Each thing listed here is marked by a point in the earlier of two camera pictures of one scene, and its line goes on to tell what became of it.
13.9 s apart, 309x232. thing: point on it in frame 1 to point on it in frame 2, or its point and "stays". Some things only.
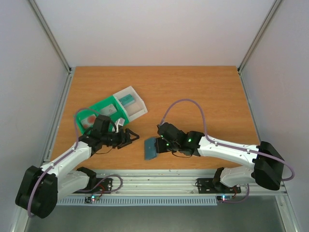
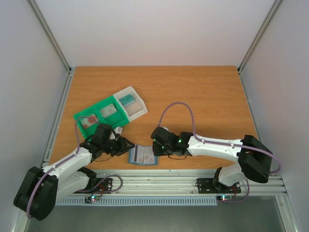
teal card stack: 127,100 stays
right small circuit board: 221,198 stays
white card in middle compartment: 108,110 stays
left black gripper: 126,139 to 123,147
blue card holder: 150,147 to 129,161
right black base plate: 206,185 stays
